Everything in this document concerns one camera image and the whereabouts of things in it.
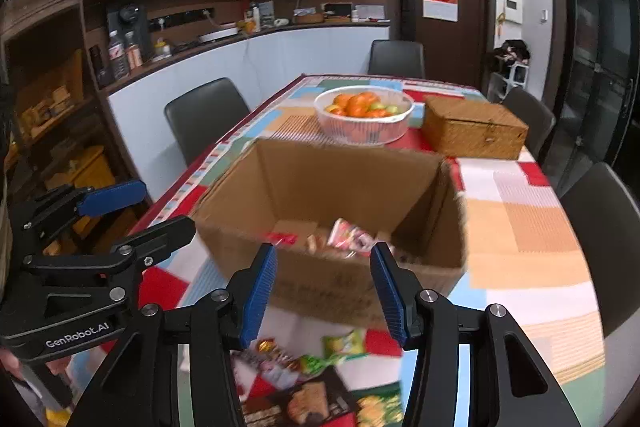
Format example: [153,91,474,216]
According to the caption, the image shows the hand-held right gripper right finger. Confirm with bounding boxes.
[370,242,576,427]

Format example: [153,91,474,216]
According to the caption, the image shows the woven wicker box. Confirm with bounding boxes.
[420,94,530,161]

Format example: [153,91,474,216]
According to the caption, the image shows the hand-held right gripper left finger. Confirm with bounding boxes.
[67,243,279,427]

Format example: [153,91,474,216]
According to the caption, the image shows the yellow snack packet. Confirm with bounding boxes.
[357,394,403,427]

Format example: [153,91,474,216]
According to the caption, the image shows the person's left hand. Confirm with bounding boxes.
[0,347,23,375]

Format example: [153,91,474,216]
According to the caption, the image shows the dark bottle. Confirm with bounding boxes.
[89,47,113,88]

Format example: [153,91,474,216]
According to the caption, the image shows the white shelf unit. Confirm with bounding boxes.
[487,62,530,102]

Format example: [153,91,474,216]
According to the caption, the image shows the pink white snack packet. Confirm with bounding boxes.
[232,349,303,388]

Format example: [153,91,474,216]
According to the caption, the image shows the dark brown door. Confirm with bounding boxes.
[387,0,493,92]

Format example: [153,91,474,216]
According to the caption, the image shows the small green snack packet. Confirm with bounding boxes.
[298,354,328,375]

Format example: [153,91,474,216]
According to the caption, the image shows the clear plastic bottle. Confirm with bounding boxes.
[124,32,143,72]
[107,30,128,80]

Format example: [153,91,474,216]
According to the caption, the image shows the black water dispenser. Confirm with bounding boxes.
[106,4,153,65]

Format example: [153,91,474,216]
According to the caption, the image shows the dark grey dining chair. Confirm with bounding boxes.
[501,86,557,158]
[367,40,426,78]
[559,162,640,340]
[164,78,251,168]

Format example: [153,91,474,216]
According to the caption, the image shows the white counter cabinet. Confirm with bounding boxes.
[105,24,391,198]

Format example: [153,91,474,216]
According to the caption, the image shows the white basket of oranges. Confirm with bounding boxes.
[314,87,415,145]

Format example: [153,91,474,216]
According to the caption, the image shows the pile of dark bags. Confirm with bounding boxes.
[492,39,531,68]

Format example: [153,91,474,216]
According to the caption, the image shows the white round appliance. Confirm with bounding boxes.
[199,24,240,44]

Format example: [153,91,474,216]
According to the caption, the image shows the yellow box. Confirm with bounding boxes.
[45,146,118,208]

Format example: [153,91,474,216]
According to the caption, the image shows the black framed glass door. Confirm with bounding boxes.
[542,0,640,188]

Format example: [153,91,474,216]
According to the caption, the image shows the wooden toys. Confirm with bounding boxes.
[17,84,71,128]

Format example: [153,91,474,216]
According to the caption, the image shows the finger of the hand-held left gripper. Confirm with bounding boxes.
[7,179,147,258]
[0,215,197,335]

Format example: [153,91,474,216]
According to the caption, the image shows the brown cardboard box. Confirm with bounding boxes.
[191,138,468,330]

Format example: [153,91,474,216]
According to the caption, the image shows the pile of snack packets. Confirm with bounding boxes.
[240,367,406,427]

